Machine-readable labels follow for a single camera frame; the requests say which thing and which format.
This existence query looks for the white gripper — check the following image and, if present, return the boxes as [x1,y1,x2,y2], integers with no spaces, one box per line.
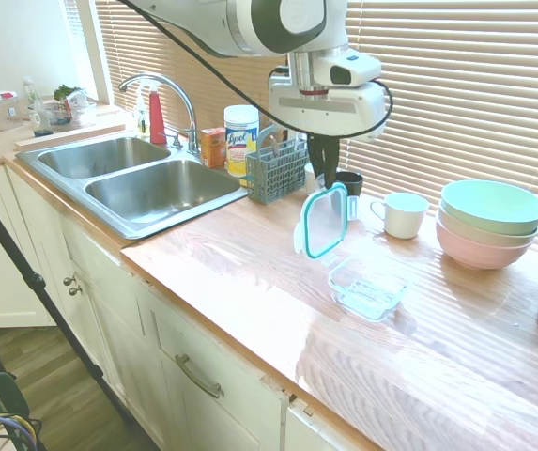
[268,74,387,188]

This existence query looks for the clear lid with teal rim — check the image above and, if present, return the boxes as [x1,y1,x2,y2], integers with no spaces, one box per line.
[293,181,360,260]

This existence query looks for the clear glass food container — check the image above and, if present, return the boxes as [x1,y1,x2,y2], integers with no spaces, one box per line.
[327,256,413,324]

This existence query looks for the black cup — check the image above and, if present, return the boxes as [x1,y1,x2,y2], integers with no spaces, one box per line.
[334,171,364,198]

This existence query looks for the grey plastic cutlery basket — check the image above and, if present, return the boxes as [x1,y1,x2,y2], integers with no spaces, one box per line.
[244,124,311,206]

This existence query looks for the Lysol wipes canister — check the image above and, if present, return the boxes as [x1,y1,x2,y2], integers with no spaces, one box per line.
[223,103,261,179]

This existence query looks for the orange cardboard box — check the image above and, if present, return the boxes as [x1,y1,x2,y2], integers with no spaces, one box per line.
[200,126,228,169]

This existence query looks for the chrome faucet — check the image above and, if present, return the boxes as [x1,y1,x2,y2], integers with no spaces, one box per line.
[117,72,202,156]

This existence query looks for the beige window blinds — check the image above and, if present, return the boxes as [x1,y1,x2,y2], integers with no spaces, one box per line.
[94,0,293,137]
[315,0,538,257]

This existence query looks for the cream bowl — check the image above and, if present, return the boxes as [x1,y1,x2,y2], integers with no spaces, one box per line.
[437,206,538,248]

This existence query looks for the red plastic bottle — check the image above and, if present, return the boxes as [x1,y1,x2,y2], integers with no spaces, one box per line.
[148,88,166,145]

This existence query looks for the stainless steel sink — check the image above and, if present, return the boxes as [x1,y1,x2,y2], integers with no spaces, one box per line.
[14,135,251,241]

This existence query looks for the mint green bowl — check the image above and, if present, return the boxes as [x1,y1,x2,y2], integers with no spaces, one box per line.
[439,179,538,236]

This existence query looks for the clear soap bottle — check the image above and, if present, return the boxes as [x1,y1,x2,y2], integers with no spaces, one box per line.
[134,86,152,140]

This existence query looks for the pink bowl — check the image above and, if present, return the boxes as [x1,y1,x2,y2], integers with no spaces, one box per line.
[435,220,537,271]

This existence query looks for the light wooden board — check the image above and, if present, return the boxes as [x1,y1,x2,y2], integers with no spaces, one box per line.
[13,122,127,152]

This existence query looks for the white kitchen cabinet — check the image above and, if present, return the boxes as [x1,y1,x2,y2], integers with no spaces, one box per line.
[0,159,382,451]

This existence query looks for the clear bottle with blue liquid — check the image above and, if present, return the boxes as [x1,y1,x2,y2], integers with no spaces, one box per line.
[22,77,54,138]

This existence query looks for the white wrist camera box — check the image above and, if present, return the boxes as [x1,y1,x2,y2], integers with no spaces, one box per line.
[319,52,383,89]

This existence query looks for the white mug with handle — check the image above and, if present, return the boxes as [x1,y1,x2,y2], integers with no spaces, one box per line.
[369,191,430,240]

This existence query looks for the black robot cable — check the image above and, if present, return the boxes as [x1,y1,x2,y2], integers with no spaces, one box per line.
[120,0,394,140]

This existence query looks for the metal cabinet bar handle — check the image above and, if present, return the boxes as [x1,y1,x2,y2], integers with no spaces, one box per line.
[174,354,225,399]

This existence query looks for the black camera stand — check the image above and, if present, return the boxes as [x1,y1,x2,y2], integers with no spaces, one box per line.
[0,168,133,451]

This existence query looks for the tangled coloured cables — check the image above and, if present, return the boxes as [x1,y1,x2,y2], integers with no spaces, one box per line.
[0,411,44,451]

